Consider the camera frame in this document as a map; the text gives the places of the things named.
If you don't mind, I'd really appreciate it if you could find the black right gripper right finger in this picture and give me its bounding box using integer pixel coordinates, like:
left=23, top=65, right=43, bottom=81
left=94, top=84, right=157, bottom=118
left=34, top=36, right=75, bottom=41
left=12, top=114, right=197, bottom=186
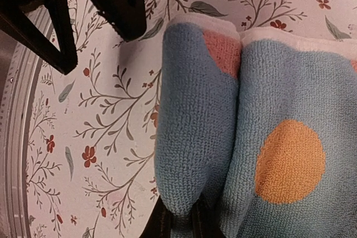
left=192, top=197, right=225, bottom=238

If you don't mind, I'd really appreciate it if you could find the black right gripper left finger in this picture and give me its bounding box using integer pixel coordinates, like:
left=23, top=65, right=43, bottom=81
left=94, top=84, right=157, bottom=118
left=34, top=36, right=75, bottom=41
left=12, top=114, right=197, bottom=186
left=140, top=198, right=172, bottom=238

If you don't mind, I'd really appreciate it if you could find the light blue towel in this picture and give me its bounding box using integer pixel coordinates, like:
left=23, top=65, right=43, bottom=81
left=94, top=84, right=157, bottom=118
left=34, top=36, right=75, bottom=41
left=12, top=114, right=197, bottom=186
left=155, top=14, right=356, bottom=237

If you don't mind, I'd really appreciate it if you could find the floral tablecloth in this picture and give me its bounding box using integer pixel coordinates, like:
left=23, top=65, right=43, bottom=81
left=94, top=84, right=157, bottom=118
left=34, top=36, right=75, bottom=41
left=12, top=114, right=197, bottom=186
left=26, top=0, right=356, bottom=237

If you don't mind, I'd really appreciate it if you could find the front aluminium rail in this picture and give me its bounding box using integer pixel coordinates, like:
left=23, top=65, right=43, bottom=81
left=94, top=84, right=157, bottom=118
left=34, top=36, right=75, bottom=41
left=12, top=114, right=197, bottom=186
left=0, top=3, right=56, bottom=238

